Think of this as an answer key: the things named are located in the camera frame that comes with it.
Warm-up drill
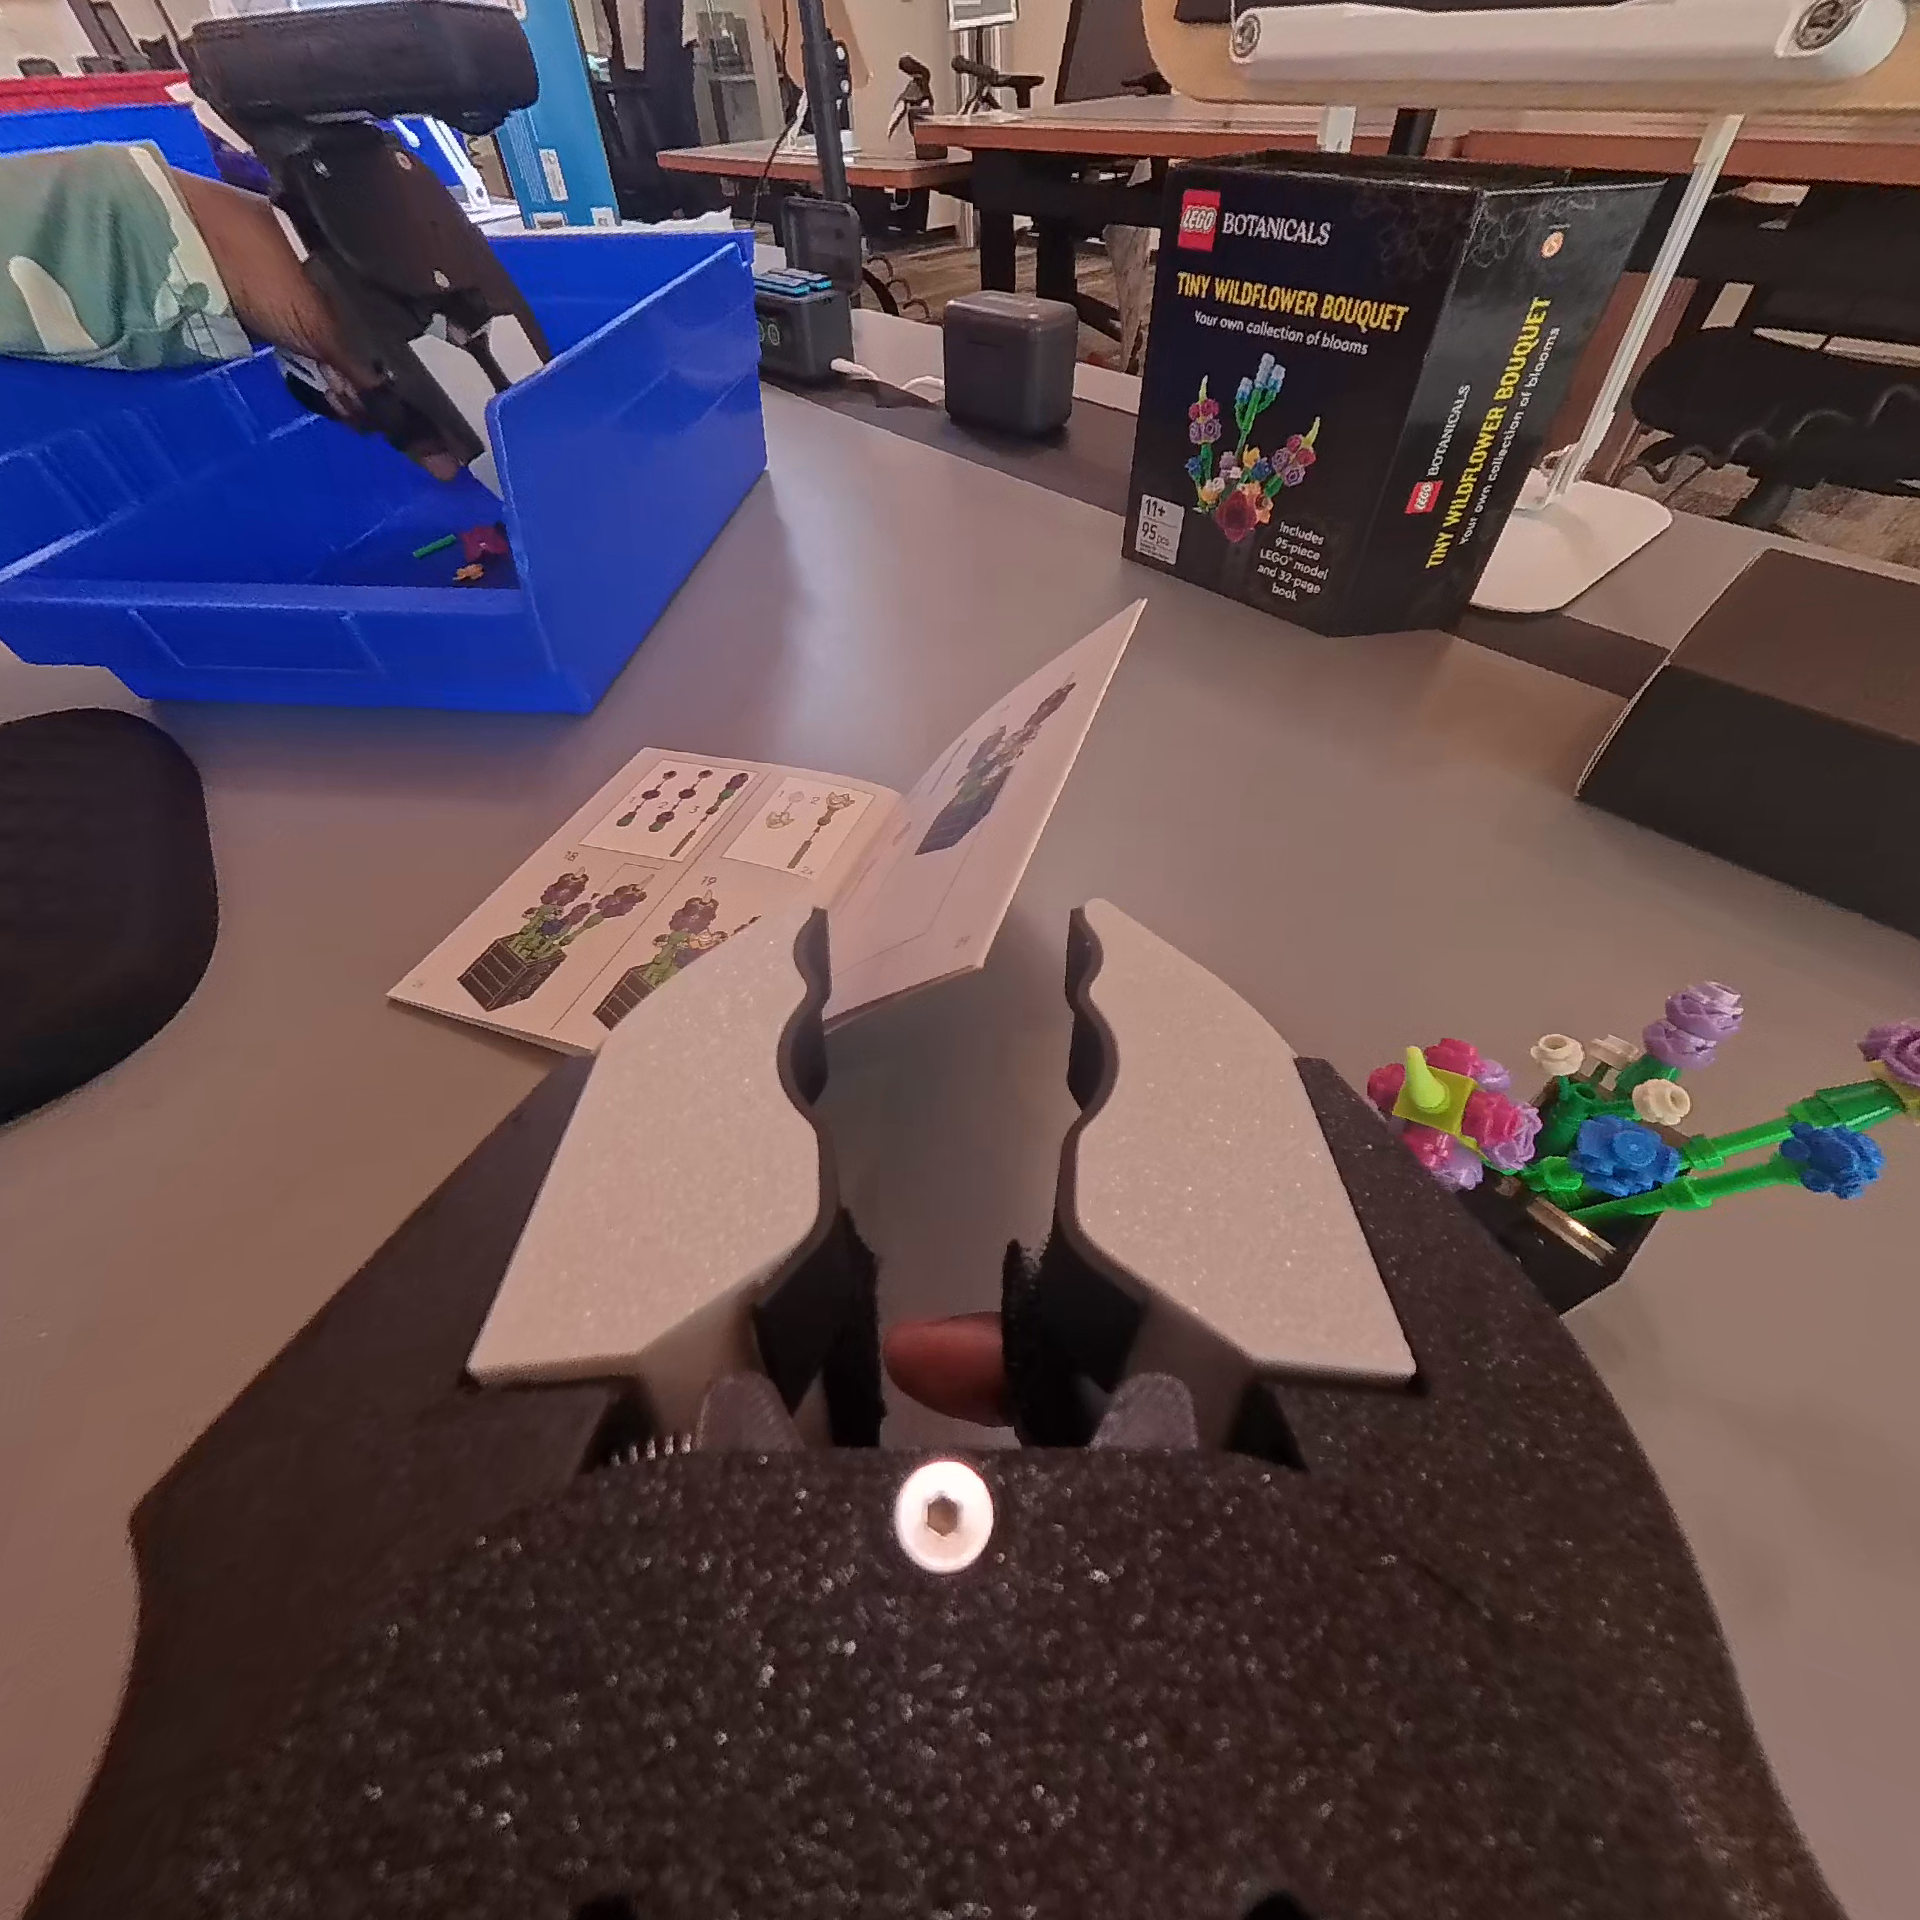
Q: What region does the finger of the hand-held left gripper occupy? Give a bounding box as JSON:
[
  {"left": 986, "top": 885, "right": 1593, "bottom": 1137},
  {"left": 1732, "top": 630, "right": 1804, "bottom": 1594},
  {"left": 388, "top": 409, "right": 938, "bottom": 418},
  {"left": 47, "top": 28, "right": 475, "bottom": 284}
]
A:
[{"left": 416, "top": 316, "right": 512, "bottom": 476}]

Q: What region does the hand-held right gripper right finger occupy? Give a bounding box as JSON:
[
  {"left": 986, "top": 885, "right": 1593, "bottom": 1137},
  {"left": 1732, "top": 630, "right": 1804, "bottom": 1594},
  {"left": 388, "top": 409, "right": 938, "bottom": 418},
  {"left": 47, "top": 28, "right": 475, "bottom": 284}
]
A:
[{"left": 1006, "top": 902, "right": 1417, "bottom": 1448}]

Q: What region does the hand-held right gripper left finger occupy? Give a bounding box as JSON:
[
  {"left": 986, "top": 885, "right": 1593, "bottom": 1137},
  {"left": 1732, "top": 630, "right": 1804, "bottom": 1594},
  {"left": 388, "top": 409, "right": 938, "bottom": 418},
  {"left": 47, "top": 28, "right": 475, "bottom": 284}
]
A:
[{"left": 470, "top": 910, "right": 885, "bottom": 1448}]

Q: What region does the lime round brick piece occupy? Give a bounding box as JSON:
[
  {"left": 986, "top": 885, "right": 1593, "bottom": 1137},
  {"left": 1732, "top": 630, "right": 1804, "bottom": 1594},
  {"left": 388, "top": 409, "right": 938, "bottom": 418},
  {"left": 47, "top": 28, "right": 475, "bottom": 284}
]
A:
[{"left": 1385, "top": 1042, "right": 1478, "bottom": 1137}]

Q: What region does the person's left forearm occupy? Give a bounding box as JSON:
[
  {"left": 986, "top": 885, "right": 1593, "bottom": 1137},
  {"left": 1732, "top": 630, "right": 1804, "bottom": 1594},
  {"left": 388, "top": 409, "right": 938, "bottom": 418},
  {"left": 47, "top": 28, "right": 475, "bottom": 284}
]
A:
[{"left": 0, "top": 142, "right": 286, "bottom": 377}]

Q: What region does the grey desk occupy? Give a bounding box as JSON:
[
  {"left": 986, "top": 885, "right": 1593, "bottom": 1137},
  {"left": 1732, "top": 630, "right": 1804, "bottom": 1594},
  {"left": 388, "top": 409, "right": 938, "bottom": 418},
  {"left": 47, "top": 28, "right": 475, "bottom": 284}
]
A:
[{"left": 0, "top": 302, "right": 1920, "bottom": 1920}]

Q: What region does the wooden background desk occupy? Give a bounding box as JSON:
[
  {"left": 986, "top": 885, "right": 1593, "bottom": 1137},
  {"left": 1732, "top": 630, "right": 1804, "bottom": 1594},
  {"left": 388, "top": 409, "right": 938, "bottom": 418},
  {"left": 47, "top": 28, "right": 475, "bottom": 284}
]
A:
[{"left": 655, "top": 93, "right": 1920, "bottom": 302}]

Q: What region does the person's right hand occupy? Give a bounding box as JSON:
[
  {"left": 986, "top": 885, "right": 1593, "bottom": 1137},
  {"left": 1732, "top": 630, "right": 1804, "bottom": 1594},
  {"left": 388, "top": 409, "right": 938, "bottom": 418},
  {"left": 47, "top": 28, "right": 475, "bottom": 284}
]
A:
[{"left": 887, "top": 1313, "right": 1021, "bottom": 1428}]

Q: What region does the blue storage bin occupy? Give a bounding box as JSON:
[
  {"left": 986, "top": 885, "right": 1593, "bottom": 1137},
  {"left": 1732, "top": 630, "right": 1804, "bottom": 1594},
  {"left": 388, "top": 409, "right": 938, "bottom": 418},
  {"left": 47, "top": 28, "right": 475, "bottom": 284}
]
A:
[
  {"left": 0, "top": 76, "right": 227, "bottom": 181},
  {"left": 0, "top": 228, "right": 771, "bottom": 716}
]

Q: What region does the blue printed carton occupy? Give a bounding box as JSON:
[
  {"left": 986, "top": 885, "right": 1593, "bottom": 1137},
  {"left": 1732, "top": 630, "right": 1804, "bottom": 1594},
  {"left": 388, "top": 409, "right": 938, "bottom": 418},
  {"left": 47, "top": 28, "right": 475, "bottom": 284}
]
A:
[{"left": 495, "top": 0, "right": 624, "bottom": 218}]

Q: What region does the small black box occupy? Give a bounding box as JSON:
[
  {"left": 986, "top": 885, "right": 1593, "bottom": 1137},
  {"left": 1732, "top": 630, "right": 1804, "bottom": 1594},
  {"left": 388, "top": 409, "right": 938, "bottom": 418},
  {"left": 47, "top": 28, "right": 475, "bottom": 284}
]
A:
[{"left": 749, "top": 265, "right": 860, "bottom": 389}]

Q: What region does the LEGO flower bouquet in pot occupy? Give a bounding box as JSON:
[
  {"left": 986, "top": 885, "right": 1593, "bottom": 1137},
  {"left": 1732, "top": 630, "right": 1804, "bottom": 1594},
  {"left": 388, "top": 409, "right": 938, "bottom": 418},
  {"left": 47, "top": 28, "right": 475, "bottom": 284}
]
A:
[{"left": 1366, "top": 984, "right": 1920, "bottom": 1313}]

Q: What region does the instruction booklet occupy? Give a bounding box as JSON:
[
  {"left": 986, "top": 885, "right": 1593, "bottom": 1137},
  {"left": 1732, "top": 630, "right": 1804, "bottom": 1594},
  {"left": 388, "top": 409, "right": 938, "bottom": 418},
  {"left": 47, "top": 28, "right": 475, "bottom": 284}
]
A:
[{"left": 388, "top": 597, "right": 1152, "bottom": 1058}]

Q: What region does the black device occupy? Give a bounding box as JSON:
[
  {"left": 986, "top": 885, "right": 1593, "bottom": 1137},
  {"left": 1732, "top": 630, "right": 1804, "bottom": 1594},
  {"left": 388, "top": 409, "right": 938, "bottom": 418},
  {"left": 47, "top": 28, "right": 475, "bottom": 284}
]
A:
[{"left": 942, "top": 292, "right": 1083, "bottom": 448}]

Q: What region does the black wrist rest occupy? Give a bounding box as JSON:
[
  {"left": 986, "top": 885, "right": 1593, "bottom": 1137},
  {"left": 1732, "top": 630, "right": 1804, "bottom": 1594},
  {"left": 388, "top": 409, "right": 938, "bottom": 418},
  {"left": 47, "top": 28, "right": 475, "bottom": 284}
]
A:
[{"left": 0, "top": 709, "right": 221, "bottom": 1127}]

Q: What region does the flat black box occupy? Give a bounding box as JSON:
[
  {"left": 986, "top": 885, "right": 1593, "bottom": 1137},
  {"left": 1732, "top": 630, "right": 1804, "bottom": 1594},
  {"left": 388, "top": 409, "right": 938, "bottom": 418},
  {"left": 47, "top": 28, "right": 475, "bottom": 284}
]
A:
[{"left": 1577, "top": 550, "right": 1920, "bottom": 937}]

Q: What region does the black product box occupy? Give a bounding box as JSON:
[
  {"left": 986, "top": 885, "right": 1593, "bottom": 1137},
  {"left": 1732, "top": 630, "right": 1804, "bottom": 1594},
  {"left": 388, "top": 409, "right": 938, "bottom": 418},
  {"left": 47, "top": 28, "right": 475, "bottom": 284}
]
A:
[{"left": 1125, "top": 157, "right": 1667, "bottom": 638}]

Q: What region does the black office chair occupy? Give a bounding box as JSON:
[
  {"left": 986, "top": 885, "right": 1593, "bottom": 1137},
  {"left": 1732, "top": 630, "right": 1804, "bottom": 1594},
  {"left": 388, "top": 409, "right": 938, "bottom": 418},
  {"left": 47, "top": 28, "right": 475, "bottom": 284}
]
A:
[{"left": 1620, "top": 181, "right": 1920, "bottom": 513}]

